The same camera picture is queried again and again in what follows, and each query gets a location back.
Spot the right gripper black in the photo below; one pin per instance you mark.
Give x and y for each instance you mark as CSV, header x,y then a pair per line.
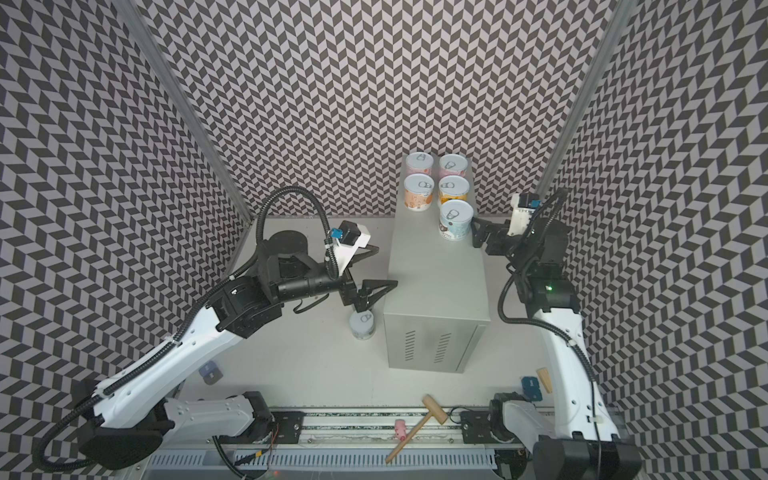
x,y
495,239

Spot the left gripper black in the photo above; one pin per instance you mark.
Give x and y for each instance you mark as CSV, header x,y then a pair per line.
x,y
349,295

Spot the orange label can front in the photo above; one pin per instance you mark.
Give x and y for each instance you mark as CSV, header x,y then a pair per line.
x,y
453,187

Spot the pink label can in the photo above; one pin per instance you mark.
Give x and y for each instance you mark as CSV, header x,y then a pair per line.
x,y
453,165
418,163

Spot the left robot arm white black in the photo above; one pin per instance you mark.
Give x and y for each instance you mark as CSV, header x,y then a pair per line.
x,y
118,422

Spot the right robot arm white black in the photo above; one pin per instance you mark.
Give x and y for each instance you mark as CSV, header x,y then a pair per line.
x,y
582,442

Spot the can teal label right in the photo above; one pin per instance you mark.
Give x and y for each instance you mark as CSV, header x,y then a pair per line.
x,y
362,324

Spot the grey metal cabinet box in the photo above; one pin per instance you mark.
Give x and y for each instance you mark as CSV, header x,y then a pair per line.
x,y
435,317

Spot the wooden mallet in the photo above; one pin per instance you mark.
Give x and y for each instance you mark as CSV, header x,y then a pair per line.
x,y
434,411

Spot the small wooden block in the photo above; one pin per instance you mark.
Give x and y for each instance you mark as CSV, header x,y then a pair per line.
x,y
545,379

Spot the small pink toy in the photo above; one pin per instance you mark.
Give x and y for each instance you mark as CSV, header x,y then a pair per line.
x,y
400,429

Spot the small blue box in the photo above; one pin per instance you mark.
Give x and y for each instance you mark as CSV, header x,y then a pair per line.
x,y
531,389

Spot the small blue grey block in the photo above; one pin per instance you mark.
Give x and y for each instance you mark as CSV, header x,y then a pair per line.
x,y
210,373

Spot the white vent grille strip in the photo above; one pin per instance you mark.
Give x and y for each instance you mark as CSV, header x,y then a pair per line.
x,y
333,460

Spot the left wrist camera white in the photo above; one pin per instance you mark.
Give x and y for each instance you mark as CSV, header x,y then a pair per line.
x,y
347,239

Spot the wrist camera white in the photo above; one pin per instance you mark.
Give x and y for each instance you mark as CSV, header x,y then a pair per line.
x,y
524,205
347,239

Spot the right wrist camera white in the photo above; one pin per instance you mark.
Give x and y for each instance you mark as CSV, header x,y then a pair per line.
x,y
524,205

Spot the aluminium rail frame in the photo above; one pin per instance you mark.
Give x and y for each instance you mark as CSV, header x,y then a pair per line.
x,y
358,428

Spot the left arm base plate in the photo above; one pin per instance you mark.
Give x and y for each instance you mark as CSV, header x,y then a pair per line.
x,y
282,427

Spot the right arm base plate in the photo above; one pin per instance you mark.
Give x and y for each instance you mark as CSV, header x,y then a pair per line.
x,y
480,426

